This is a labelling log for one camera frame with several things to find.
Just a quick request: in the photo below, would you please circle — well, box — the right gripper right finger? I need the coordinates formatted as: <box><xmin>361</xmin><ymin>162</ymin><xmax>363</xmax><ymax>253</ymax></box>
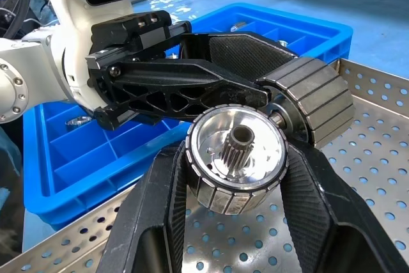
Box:
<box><xmin>279</xmin><ymin>143</ymin><xmax>409</xmax><ymax>273</ymax></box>

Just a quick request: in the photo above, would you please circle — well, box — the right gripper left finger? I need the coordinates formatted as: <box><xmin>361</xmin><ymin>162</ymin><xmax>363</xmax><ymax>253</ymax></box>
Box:
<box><xmin>95</xmin><ymin>141</ymin><xmax>194</xmax><ymax>273</ymax></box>

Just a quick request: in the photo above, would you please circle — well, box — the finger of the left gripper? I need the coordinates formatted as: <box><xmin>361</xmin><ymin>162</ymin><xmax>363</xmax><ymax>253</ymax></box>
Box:
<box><xmin>180</xmin><ymin>31</ymin><xmax>300</xmax><ymax>84</ymax></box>
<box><xmin>108</xmin><ymin>59</ymin><xmax>273</xmax><ymax>124</ymax></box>

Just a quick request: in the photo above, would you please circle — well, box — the blue compartment tray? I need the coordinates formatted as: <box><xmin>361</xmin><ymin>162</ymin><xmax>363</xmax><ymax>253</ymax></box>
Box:
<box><xmin>22</xmin><ymin>3</ymin><xmax>355</xmax><ymax>232</ymax></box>

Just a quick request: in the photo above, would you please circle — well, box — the perforated steel tray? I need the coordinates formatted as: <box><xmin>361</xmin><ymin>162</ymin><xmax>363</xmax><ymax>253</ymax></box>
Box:
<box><xmin>0</xmin><ymin>58</ymin><xmax>409</xmax><ymax>273</ymax></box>

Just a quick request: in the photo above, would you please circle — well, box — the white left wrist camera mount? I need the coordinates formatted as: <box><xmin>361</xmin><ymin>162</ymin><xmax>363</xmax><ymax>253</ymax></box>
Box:
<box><xmin>42</xmin><ymin>0</ymin><xmax>148</xmax><ymax>111</ymax></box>

